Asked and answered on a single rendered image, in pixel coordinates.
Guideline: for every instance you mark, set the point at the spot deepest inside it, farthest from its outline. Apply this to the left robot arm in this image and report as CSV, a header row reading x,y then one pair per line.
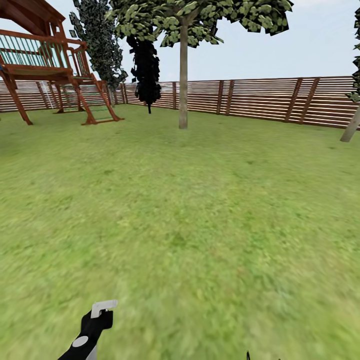
x,y
84,346

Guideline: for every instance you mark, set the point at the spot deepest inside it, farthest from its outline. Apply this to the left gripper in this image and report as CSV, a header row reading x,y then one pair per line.
x,y
104,321

